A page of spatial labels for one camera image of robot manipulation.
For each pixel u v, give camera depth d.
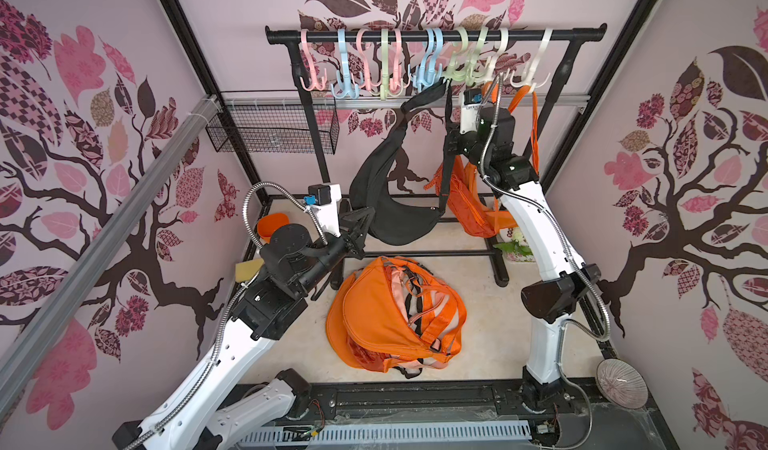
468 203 0.85
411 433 0.70
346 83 0.62
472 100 0.61
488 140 0.54
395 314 0.82
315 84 0.62
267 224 1.02
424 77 0.63
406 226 0.72
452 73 0.65
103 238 0.54
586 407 0.72
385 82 0.61
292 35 0.55
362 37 0.54
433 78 0.62
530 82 0.64
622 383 0.75
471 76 0.65
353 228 0.49
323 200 0.48
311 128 0.70
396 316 0.81
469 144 0.63
